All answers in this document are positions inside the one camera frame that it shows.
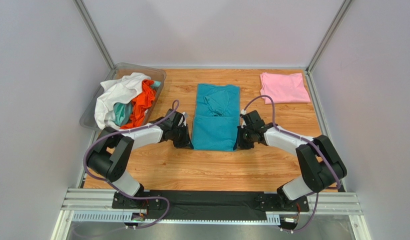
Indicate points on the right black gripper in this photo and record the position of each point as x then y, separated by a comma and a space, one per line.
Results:
242, 138

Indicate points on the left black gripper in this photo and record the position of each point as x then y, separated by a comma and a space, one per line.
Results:
186, 142

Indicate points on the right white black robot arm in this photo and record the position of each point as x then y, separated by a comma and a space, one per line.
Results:
319, 162

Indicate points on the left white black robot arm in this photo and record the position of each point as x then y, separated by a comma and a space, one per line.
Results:
108, 157

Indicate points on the orange t shirt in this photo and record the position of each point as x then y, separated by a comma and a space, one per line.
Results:
140, 104

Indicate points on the folded pink t shirt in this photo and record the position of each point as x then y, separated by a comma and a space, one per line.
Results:
284, 89

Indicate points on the light teal t shirt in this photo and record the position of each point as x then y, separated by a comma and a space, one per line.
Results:
122, 113

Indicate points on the white t shirt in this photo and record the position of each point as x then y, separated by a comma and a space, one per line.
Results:
121, 90

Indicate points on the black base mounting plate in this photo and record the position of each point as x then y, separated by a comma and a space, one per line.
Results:
214, 205

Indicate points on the clear plastic bin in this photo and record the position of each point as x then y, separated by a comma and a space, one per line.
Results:
121, 69

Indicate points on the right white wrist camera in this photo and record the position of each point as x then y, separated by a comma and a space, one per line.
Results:
242, 113

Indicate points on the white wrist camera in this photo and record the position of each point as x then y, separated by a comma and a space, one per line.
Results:
183, 121
242, 113

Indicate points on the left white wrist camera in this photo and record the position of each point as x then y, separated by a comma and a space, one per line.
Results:
183, 121

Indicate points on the aluminium front rail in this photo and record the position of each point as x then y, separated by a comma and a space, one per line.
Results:
95, 205

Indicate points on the right aluminium frame post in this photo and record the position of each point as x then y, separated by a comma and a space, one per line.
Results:
337, 20

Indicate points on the aluminium frame post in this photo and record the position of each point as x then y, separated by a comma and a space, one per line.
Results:
87, 18
337, 20

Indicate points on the left aluminium frame post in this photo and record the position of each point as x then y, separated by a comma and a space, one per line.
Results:
87, 18

